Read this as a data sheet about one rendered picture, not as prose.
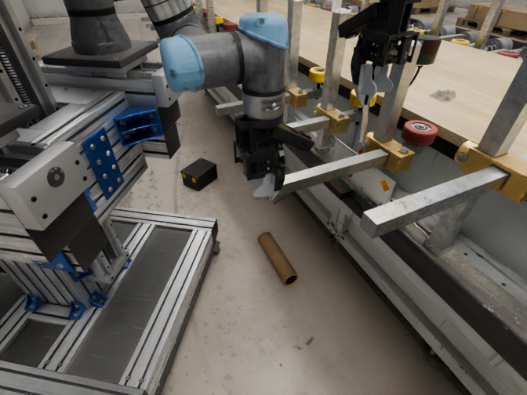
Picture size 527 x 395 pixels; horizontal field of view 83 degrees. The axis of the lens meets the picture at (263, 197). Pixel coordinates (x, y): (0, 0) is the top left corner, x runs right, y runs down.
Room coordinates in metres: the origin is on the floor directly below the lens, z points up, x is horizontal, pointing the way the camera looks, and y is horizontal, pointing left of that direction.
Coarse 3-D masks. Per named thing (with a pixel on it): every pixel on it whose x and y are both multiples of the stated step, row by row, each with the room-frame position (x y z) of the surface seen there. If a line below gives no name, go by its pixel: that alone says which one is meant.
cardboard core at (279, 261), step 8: (264, 240) 1.06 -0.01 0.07; (272, 240) 1.05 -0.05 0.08; (264, 248) 1.02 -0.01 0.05; (272, 248) 0.99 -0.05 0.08; (280, 248) 1.00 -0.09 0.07; (272, 256) 0.95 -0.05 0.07; (280, 256) 0.94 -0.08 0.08; (272, 264) 0.93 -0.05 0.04; (280, 264) 0.90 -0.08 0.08; (288, 264) 0.90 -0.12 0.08; (280, 272) 0.86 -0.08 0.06; (288, 272) 0.85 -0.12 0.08; (288, 280) 0.85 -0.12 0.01; (296, 280) 0.85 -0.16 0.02
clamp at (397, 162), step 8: (368, 136) 0.72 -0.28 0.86; (376, 144) 0.68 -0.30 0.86; (384, 144) 0.67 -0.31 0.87; (392, 144) 0.67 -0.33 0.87; (400, 144) 0.67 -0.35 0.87; (392, 152) 0.63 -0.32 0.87; (392, 160) 0.63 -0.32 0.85; (400, 160) 0.61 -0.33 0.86; (408, 160) 0.62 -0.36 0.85; (392, 168) 0.62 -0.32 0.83; (400, 168) 0.61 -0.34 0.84; (408, 168) 0.63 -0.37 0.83
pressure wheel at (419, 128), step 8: (416, 120) 0.73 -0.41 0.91; (408, 128) 0.69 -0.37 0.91; (416, 128) 0.70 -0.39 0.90; (424, 128) 0.69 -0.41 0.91; (432, 128) 0.69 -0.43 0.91; (408, 136) 0.68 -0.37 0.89; (416, 136) 0.66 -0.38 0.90; (424, 136) 0.66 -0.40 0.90; (432, 136) 0.66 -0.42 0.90; (416, 144) 0.66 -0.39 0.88; (424, 144) 0.66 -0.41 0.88
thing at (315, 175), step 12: (408, 144) 0.69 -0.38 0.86; (360, 156) 0.63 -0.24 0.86; (372, 156) 0.63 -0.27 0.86; (384, 156) 0.63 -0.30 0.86; (312, 168) 0.58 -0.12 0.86; (324, 168) 0.58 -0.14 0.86; (336, 168) 0.58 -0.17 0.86; (348, 168) 0.59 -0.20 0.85; (360, 168) 0.60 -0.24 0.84; (288, 180) 0.53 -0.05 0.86; (300, 180) 0.53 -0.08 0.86; (312, 180) 0.55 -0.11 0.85; (324, 180) 0.56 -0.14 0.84; (288, 192) 0.52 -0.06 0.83
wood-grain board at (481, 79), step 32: (192, 0) 3.18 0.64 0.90; (224, 0) 3.18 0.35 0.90; (320, 32) 1.84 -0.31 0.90; (320, 64) 1.25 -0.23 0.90; (448, 64) 1.25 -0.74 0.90; (480, 64) 1.25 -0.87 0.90; (512, 64) 1.25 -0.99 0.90; (416, 96) 0.91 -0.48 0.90; (480, 96) 0.91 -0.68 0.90; (448, 128) 0.70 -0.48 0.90; (480, 128) 0.70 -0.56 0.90
